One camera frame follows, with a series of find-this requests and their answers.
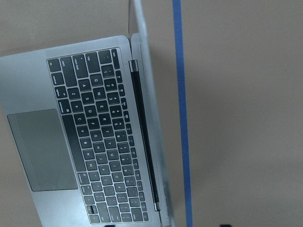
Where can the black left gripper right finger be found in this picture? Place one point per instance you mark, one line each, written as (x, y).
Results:
(225, 225)

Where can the grey laptop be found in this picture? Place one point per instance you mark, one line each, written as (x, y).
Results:
(85, 121)

